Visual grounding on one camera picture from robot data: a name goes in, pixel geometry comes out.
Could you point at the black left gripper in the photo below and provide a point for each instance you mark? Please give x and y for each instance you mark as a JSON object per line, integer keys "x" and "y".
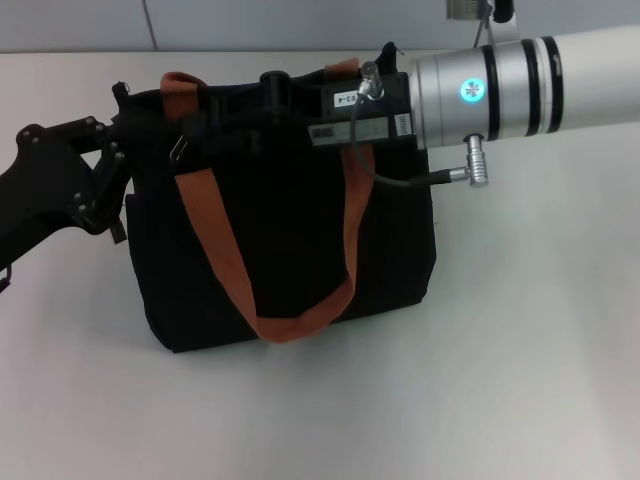
{"x": 35, "y": 185}

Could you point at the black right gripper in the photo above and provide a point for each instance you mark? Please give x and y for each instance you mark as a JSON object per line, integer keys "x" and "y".
{"x": 360, "y": 115}

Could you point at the silver zipper pull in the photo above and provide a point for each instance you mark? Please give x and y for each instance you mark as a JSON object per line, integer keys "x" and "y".
{"x": 177, "y": 152}

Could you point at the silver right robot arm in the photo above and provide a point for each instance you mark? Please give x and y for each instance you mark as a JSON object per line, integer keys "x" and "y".
{"x": 500, "y": 90}

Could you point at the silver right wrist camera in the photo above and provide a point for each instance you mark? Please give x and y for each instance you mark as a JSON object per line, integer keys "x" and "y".
{"x": 465, "y": 9}

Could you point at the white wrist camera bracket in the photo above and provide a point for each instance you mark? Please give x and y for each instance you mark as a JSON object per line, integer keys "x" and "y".
{"x": 502, "y": 25}

